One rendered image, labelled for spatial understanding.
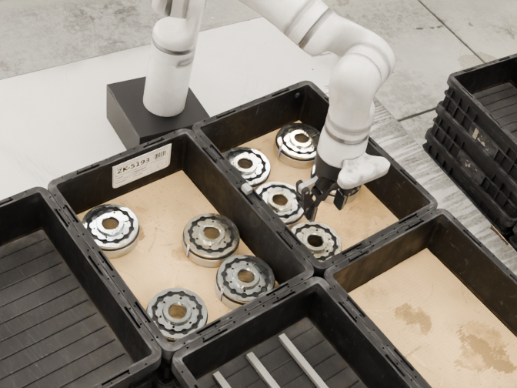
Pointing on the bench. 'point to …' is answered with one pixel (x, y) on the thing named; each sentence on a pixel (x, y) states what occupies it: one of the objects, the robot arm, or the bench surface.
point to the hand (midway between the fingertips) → (325, 207)
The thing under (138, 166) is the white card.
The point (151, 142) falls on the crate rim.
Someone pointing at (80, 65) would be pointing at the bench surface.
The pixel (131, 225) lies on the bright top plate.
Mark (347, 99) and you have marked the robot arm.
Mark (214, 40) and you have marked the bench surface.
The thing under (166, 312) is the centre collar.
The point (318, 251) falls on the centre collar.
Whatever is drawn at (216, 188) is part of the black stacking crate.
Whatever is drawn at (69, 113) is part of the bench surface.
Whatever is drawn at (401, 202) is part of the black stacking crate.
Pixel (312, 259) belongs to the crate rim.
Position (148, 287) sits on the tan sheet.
